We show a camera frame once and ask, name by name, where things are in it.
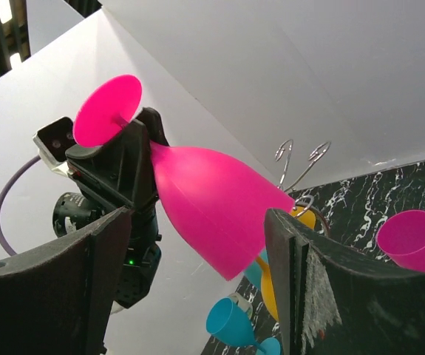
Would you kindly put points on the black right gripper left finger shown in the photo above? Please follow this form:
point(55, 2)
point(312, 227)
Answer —
point(57, 298)

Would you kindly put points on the orange wine glass front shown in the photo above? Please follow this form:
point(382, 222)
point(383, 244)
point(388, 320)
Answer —
point(267, 289)

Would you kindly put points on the orange wine glass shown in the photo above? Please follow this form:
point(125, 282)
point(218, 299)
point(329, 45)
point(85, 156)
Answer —
point(267, 289)
point(308, 218)

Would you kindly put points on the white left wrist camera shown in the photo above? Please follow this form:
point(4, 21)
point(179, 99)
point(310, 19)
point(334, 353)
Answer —
point(53, 140)

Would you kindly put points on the pink wine glass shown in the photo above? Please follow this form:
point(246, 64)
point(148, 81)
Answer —
point(216, 203)
point(402, 238)

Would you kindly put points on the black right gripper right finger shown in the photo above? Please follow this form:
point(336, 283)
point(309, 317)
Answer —
point(332, 299)

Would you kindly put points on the pink wine glass front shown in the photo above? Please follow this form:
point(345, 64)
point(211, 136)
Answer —
point(216, 203)

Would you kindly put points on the chrome wine glass rack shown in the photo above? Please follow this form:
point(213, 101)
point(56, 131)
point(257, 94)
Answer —
point(306, 201)

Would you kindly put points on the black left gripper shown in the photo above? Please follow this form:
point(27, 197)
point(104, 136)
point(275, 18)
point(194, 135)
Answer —
point(119, 173)

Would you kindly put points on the blue wine glass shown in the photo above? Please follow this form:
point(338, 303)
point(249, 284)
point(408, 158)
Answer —
point(254, 271)
point(227, 322)

